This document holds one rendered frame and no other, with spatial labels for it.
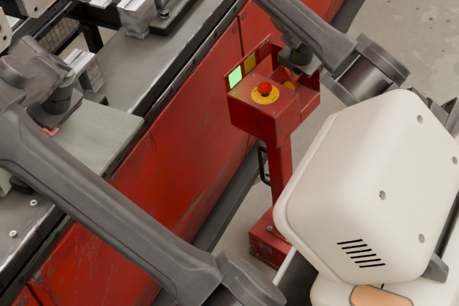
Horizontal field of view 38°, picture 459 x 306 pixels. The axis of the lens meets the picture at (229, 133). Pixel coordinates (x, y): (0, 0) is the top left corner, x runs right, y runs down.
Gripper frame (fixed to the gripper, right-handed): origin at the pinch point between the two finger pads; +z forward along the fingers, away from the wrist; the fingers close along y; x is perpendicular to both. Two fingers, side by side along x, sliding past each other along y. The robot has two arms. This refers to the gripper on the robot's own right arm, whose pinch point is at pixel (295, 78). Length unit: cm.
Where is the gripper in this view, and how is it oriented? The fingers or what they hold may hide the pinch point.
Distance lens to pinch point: 176.2
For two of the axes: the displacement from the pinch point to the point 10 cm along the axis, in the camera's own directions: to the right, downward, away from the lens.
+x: -6.3, 6.3, -4.6
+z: -0.8, 5.4, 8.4
